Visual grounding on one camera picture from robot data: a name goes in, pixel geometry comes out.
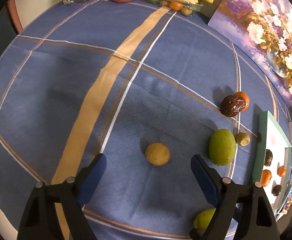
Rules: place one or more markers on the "white tray with green rim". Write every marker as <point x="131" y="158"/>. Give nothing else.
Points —
<point x="280" y="152"/>

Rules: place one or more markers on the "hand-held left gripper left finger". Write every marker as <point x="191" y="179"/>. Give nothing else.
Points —
<point x="93" y="180"/>

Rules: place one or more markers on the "floral painting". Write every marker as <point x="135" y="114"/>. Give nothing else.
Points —
<point x="266" y="35"/>

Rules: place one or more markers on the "blue plaid tablecloth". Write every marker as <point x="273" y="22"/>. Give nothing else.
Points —
<point x="85" y="80"/>

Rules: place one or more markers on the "small dark brown avocado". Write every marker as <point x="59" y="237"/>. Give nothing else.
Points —
<point x="277" y="190"/>

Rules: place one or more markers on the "brown dried date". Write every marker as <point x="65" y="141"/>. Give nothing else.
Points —
<point x="233" y="106"/>

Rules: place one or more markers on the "clear plastic container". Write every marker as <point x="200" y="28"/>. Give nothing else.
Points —
<point x="192" y="5"/>

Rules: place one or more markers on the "green mango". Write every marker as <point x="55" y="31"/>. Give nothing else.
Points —
<point x="222" y="147"/>

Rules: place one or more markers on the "tan longan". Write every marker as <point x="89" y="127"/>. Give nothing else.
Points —
<point x="242" y="138"/>
<point x="157" y="154"/>

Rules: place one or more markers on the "orange tangerine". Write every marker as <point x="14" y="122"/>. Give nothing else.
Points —
<point x="244" y="97"/>
<point x="282" y="170"/>
<point x="266" y="177"/>
<point x="176" y="6"/>

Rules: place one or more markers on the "large dark brown avocado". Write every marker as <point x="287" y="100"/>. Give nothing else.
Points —
<point x="268" y="157"/>

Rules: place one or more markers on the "reddish wooden chair back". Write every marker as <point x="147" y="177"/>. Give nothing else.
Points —
<point x="13" y="12"/>

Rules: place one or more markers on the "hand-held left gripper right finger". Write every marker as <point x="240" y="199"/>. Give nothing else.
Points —
<point x="206" y="180"/>

